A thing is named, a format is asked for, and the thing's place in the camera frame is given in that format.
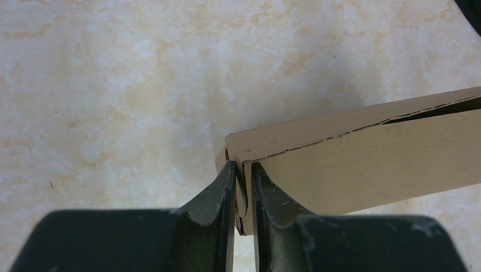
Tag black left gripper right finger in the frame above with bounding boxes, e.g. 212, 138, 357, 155
251, 163, 466, 271

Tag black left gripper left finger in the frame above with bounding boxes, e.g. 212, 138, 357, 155
11, 161, 236, 271

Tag black cloth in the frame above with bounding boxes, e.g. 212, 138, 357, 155
455, 0, 481, 35

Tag brown cardboard box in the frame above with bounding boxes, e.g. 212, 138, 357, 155
215, 87, 480, 236

